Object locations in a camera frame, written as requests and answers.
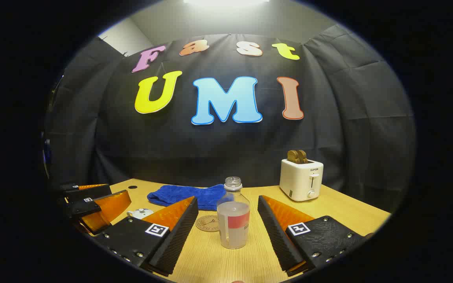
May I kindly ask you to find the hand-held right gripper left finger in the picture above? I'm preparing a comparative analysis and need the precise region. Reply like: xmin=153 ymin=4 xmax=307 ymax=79
xmin=93 ymin=196 xmax=199 ymax=277

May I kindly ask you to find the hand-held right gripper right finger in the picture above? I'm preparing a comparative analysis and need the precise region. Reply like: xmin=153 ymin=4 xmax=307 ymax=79
xmin=257 ymin=195 xmax=374 ymax=277

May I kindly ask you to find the round brown coaster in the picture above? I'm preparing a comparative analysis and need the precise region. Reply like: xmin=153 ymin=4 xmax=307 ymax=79
xmin=195 ymin=215 xmax=221 ymax=232

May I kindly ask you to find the clear plastic water bottle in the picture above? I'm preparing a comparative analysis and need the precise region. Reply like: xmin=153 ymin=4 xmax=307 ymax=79
xmin=216 ymin=177 xmax=250 ymax=250

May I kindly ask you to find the white ceramic teacup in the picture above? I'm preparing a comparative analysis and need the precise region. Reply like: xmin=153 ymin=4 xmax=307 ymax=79
xmin=127 ymin=211 xmax=154 ymax=221

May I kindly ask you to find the blue towel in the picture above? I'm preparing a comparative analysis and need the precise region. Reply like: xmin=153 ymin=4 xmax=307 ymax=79
xmin=147 ymin=184 xmax=227 ymax=211

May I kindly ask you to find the white toaster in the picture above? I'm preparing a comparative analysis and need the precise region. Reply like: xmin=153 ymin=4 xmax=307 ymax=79
xmin=279 ymin=158 xmax=324 ymax=202

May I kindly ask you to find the black backdrop cloth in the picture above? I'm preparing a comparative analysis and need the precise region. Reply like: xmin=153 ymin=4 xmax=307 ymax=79
xmin=45 ymin=33 xmax=416 ymax=213

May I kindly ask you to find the ceiling light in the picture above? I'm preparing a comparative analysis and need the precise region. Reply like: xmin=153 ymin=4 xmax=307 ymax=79
xmin=182 ymin=0 xmax=271 ymax=5

